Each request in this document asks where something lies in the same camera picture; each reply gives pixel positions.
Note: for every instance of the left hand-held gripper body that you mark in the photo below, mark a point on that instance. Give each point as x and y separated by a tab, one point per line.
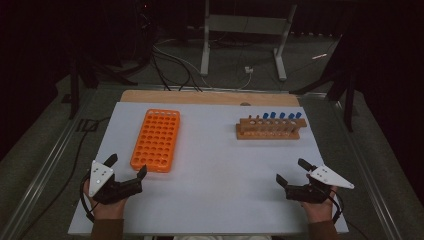
100	178

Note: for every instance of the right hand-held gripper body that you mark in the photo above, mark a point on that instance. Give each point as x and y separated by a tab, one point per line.
328	176

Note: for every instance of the orange plastic tube rack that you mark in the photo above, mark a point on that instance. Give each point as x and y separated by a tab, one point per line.
156	140

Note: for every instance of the wooden test tube rack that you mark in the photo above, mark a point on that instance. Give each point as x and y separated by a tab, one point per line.
266	135

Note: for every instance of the person's left hand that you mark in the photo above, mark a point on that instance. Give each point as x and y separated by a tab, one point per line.
110	210

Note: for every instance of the person's right hand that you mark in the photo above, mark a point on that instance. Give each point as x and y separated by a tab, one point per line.
320	211

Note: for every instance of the white table sheet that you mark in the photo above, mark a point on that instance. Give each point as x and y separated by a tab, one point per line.
216	186

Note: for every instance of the black stand legs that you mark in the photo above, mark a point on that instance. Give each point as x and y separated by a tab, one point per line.
349	106
74	86

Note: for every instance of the white strip on floor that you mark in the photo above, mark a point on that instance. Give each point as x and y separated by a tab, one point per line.
319	56

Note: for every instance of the white plug adapter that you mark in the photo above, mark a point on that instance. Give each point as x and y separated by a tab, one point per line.
248	69

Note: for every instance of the grey metal stand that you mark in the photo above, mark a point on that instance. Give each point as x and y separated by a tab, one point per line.
246	25

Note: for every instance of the metal floor rail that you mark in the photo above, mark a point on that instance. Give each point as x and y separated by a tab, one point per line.
366	173
43	173

